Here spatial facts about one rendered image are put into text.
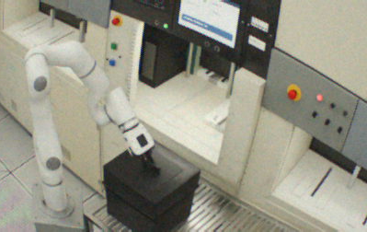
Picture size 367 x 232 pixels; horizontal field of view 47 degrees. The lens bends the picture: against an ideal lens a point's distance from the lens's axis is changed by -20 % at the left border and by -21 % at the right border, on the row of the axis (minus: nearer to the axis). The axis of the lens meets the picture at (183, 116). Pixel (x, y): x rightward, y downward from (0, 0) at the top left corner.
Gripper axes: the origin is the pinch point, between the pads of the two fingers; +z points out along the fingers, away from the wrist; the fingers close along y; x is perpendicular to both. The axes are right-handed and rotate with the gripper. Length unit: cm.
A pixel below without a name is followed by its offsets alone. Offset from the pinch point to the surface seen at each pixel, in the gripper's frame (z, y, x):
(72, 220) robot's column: 9.1, -31.5, 36.2
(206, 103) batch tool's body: -2, 73, 32
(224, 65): -14, 90, 23
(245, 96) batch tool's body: -5.2, 34.1, -28.6
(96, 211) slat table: 11.4, -17.2, 34.2
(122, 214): 15.5, -13.8, 18.5
